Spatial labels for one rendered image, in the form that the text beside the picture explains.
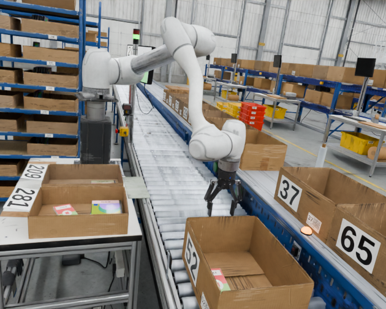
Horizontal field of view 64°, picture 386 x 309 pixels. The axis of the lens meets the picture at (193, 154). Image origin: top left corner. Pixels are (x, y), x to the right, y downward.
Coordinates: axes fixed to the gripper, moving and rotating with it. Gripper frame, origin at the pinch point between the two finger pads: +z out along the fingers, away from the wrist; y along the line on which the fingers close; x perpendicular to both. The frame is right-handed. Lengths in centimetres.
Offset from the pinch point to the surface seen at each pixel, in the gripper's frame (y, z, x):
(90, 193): 57, 4, -29
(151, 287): 18, 86, -54
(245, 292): 14, -6, 55
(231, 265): 3.8, 9.4, 25.4
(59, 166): 74, 2, -59
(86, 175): 60, 7, -60
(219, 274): 11.0, 8.2, 30.9
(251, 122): -280, 59, -528
